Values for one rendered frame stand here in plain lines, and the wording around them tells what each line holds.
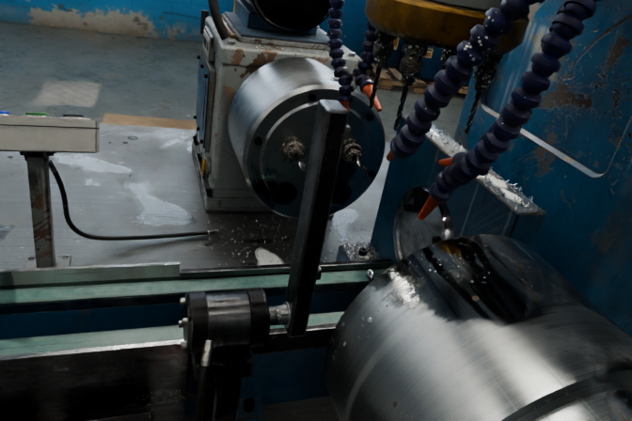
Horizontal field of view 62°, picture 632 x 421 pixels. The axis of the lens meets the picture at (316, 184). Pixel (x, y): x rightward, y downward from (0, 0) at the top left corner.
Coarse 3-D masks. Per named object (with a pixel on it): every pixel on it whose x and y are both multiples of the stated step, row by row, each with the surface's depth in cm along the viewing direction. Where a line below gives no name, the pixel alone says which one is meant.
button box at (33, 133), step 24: (0, 120) 74; (24, 120) 75; (48, 120) 76; (72, 120) 77; (96, 120) 78; (0, 144) 74; (24, 144) 75; (48, 144) 76; (72, 144) 77; (96, 144) 78
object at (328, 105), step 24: (336, 120) 45; (312, 144) 48; (336, 144) 46; (312, 168) 48; (336, 168) 47; (312, 192) 48; (312, 216) 49; (312, 240) 50; (312, 264) 52; (288, 288) 55; (312, 288) 53; (288, 312) 55
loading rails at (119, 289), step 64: (0, 320) 65; (64, 320) 68; (128, 320) 70; (320, 320) 70; (0, 384) 56; (64, 384) 59; (128, 384) 61; (192, 384) 65; (256, 384) 69; (320, 384) 72
